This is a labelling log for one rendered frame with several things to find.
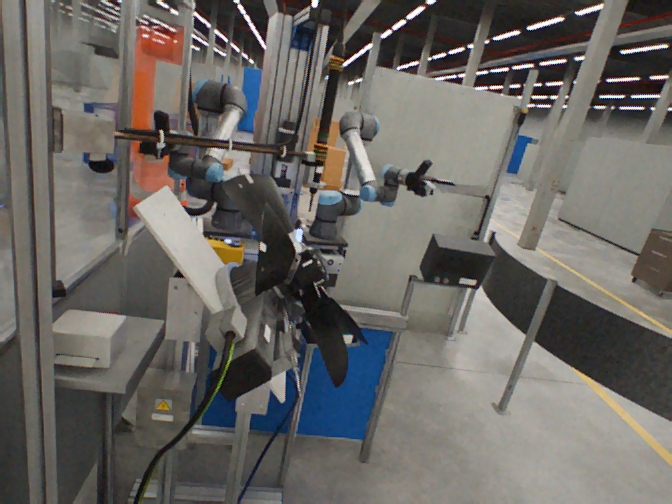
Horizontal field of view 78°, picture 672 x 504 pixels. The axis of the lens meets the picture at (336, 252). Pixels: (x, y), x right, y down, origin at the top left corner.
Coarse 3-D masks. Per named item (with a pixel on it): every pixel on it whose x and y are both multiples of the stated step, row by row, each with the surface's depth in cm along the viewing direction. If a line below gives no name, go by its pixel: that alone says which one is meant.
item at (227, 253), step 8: (208, 240) 170; (216, 248) 166; (224, 248) 166; (232, 248) 167; (240, 248) 169; (224, 256) 167; (232, 256) 167; (240, 256) 168; (224, 264) 168; (240, 264) 169
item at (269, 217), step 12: (264, 204) 99; (264, 216) 98; (276, 216) 104; (264, 228) 97; (276, 228) 104; (264, 240) 97; (276, 240) 103; (288, 240) 111; (264, 252) 97; (276, 252) 104; (288, 252) 111; (264, 264) 98; (276, 264) 106; (288, 264) 114; (264, 276) 99; (276, 276) 108; (264, 288) 101
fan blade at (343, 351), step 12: (324, 300) 117; (312, 312) 123; (324, 312) 117; (312, 324) 123; (324, 324) 117; (336, 324) 109; (324, 336) 118; (336, 336) 110; (324, 348) 118; (336, 348) 111; (324, 360) 119; (336, 360) 112; (336, 372) 114; (336, 384) 116
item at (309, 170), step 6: (306, 156) 122; (312, 156) 123; (306, 162) 123; (312, 162) 123; (306, 168) 125; (312, 168) 125; (306, 174) 126; (312, 174) 125; (306, 180) 126; (312, 180) 126; (312, 186) 126; (318, 186) 126; (324, 186) 128
